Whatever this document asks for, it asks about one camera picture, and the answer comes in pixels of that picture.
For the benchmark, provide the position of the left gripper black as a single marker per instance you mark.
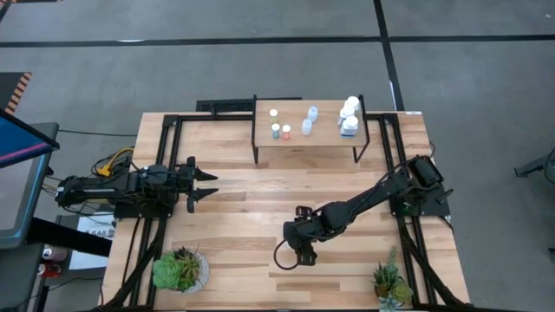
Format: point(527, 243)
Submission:
point(184, 186)

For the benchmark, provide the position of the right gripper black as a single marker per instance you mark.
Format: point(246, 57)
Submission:
point(303, 234)

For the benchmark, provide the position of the blue pill vial white cap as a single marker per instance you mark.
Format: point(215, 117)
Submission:
point(276, 128)

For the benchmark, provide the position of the translucent white plastic bottle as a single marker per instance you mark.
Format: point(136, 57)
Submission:
point(306, 127)
point(312, 113)

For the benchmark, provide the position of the large white melatonin bottle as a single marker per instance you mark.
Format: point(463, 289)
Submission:
point(349, 125)

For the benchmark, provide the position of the white bottle supplement facts label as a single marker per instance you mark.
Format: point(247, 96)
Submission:
point(345, 112)

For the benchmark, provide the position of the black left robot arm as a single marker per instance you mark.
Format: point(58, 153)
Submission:
point(108, 188)

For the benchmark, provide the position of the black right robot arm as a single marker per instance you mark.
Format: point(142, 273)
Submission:
point(368, 199)

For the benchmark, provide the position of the black perforated strip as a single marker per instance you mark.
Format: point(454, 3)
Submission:
point(225, 105)

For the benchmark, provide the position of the small potted succulent cluster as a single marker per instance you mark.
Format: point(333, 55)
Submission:
point(390, 284)

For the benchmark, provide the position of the white paper sheet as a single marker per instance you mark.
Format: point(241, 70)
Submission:
point(97, 223)

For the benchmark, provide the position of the large monitor with blue screen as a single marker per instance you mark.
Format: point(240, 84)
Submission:
point(21, 195)

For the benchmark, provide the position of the black mat with hazard stripes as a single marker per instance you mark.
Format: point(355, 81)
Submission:
point(8, 86)

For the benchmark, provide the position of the black stand leg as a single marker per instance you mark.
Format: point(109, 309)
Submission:
point(535, 164)

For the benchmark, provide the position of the black aluminium table frame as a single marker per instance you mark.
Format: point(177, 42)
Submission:
point(170, 120)

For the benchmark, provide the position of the wooden shelf with black frame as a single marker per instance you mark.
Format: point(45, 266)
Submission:
point(329, 130)

